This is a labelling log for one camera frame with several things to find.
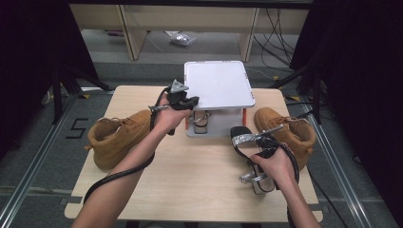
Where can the black metal stand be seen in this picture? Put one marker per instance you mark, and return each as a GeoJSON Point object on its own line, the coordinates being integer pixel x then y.
{"type": "Point", "coordinates": [316, 95]}
{"type": "Point", "coordinates": [57, 95]}

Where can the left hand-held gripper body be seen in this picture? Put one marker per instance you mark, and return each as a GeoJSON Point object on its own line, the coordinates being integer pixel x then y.
{"type": "Point", "coordinates": [177, 95]}

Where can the person's right hand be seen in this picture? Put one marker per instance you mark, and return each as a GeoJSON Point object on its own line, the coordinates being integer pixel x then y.
{"type": "Point", "coordinates": [276, 166]}

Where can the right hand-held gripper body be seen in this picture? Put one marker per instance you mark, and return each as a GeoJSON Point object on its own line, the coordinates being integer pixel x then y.
{"type": "Point", "coordinates": [269, 144]}

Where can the person's left hand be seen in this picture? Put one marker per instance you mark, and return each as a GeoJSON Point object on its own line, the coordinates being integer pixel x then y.
{"type": "Point", "coordinates": [169, 118]}

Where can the black curtain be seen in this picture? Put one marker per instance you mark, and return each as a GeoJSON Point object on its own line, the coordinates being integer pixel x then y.
{"type": "Point", "coordinates": [364, 79]}
{"type": "Point", "coordinates": [28, 63]}

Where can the beige wooden desk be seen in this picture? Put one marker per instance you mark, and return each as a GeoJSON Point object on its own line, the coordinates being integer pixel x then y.
{"type": "Point", "coordinates": [196, 19]}

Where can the aluminium floor rail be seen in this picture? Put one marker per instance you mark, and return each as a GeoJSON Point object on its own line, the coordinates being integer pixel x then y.
{"type": "Point", "coordinates": [34, 163]}
{"type": "Point", "coordinates": [335, 164]}

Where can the white two-tier shoe rack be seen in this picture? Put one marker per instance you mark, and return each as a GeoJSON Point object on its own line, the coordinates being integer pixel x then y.
{"type": "Point", "coordinates": [218, 85]}

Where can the tan suede boot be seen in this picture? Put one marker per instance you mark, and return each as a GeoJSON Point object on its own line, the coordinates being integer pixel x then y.
{"type": "Point", "coordinates": [117, 142]}
{"type": "Point", "coordinates": [301, 133]}

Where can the clear plastic bag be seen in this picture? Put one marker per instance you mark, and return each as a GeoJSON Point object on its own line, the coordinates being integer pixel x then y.
{"type": "Point", "coordinates": [183, 39]}

